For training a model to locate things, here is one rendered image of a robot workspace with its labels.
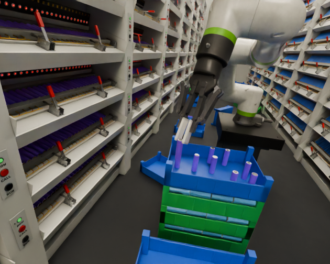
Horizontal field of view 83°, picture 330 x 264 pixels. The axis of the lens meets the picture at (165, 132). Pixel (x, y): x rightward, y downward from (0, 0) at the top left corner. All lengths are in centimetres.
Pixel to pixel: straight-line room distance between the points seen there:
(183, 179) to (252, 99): 88
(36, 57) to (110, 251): 75
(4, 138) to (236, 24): 63
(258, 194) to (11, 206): 66
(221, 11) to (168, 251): 66
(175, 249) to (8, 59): 63
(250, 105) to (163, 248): 100
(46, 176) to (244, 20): 73
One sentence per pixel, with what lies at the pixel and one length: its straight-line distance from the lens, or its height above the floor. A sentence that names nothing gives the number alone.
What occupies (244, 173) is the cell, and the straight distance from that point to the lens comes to 68.
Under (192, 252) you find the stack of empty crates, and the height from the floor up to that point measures 27.
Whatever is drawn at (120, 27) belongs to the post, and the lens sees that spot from 103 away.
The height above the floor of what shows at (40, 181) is 37.
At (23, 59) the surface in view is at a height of 72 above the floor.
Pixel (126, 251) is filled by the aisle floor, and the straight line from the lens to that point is 93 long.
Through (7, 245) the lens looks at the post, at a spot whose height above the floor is 27.
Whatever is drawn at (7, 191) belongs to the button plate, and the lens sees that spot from 62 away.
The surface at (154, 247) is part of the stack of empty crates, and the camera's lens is 63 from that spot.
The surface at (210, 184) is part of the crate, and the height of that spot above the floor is 43.
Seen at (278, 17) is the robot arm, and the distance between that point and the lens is 57.
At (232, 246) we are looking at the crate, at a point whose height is 19.
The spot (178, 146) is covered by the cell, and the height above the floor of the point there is 53.
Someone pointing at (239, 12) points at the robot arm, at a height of 88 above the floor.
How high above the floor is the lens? 78
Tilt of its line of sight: 24 degrees down
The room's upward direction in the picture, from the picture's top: 6 degrees clockwise
